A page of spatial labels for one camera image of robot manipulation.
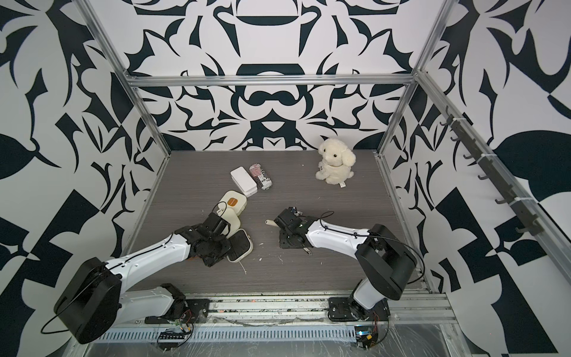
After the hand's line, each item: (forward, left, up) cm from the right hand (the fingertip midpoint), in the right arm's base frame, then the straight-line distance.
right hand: (284, 237), depth 88 cm
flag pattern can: (+29, +11, +2) cm, 31 cm away
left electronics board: (-32, +38, -5) cm, 50 cm away
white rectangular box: (+26, +18, +3) cm, 32 cm away
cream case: (-1, +18, -1) cm, 18 cm away
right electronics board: (-31, -26, -3) cm, 41 cm away
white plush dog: (+28, -22, +13) cm, 38 cm away
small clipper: (-5, -9, -2) cm, 10 cm away
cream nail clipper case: (+17, +22, 0) cm, 28 cm away
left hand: (-4, +21, 0) cm, 21 cm away
